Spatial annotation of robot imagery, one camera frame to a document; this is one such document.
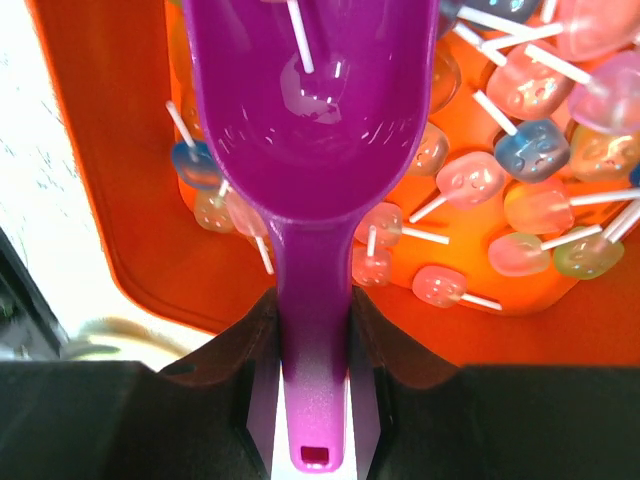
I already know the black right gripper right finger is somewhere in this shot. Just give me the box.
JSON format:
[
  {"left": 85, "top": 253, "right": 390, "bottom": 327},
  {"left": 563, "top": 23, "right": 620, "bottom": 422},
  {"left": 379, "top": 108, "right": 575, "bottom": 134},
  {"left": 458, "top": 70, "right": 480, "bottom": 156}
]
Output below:
[{"left": 349, "top": 289, "right": 639, "bottom": 479}]

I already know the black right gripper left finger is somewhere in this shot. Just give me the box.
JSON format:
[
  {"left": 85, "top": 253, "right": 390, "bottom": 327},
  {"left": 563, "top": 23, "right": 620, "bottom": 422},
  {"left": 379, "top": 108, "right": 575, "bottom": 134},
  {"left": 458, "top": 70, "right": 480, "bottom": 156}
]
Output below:
[{"left": 1, "top": 290, "right": 280, "bottom": 479}]

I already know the purple plastic scoop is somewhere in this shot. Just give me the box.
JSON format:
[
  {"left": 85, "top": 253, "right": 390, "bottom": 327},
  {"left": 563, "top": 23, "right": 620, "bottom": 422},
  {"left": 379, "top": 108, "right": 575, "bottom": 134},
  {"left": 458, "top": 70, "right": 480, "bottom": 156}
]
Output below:
[{"left": 183, "top": 1, "right": 439, "bottom": 473}]

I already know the orange tray of lollipops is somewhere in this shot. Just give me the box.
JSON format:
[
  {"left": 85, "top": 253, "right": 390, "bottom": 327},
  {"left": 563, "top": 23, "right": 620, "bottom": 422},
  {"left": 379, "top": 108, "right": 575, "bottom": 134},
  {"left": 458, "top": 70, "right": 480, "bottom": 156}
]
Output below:
[{"left": 28, "top": 1, "right": 639, "bottom": 365}]

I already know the floral table mat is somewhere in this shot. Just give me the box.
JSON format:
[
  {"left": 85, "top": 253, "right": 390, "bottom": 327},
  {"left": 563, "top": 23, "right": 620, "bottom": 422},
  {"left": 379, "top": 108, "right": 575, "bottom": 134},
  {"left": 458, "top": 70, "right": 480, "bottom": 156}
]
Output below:
[{"left": 1, "top": 1, "right": 211, "bottom": 350}]

